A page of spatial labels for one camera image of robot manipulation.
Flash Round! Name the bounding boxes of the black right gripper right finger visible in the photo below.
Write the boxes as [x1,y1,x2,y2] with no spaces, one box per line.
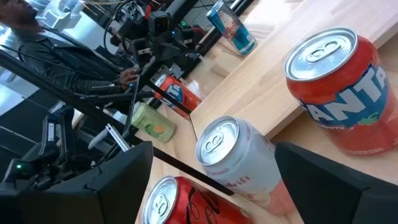
[274,141,398,224]

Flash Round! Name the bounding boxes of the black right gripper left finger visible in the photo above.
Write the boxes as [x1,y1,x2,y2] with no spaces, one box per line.
[0,141,154,224]

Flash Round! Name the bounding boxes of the orange Fanta can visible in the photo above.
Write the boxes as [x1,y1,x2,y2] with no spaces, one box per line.
[283,26,398,156]
[154,73,203,119]

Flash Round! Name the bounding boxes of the blue Red Bull can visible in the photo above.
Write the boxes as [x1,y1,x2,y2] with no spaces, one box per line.
[205,0,257,56]

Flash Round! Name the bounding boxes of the green drink can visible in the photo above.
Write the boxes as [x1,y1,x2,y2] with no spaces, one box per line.
[130,101,177,143]

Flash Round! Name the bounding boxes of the white and pink drink can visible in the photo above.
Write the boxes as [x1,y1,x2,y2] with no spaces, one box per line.
[195,114,296,217]

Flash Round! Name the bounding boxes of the red cola can black script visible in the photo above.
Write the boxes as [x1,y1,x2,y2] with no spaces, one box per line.
[142,175,254,224]

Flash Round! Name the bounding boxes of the person's hand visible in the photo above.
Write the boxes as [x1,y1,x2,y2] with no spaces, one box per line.
[119,67,140,91]

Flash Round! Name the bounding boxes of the black device with green light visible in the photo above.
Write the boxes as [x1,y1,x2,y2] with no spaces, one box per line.
[0,105,105,190]

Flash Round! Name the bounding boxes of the person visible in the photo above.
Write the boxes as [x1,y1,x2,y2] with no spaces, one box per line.
[0,0,141,96]

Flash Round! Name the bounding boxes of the white plastic box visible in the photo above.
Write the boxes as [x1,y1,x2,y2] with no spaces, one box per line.
[29,0,86,31]

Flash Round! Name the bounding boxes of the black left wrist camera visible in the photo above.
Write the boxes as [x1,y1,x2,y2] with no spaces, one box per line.
[147,10,175,37]

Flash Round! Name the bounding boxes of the silver metal bracket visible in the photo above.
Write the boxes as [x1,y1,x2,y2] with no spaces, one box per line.
[104,123,131,153]

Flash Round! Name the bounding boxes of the black wire shelf end frame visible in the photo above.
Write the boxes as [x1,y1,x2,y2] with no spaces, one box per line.
[145,80,234,196]

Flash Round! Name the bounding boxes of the black aluminium table frame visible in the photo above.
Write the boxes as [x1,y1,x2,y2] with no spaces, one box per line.
[0,0,255,144]

